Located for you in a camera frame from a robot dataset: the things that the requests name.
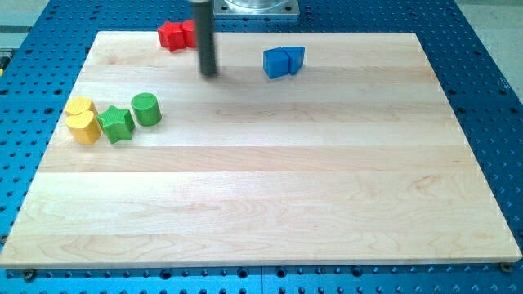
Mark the blue cube block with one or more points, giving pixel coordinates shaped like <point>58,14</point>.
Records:
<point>275,62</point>

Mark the blue triangular block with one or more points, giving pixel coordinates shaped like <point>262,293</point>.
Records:
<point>295,58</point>

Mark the green cylinder block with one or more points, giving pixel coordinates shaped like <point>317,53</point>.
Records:
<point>146,108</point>

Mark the red round block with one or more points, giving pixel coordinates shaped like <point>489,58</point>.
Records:
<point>189,33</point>

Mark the red star block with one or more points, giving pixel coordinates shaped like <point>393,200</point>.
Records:
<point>171,36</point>

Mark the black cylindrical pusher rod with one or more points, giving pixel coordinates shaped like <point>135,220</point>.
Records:
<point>204,27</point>

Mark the green star block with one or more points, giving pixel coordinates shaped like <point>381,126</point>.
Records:
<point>116,123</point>

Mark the yellow heart block front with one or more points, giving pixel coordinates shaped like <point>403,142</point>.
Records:
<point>84,127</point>

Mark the yellow block rear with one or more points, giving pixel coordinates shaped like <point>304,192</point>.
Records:
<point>78,105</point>

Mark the blue perforated metal table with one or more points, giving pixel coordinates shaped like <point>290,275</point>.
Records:
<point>42,73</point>

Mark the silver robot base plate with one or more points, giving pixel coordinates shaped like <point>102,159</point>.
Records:
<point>246,8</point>

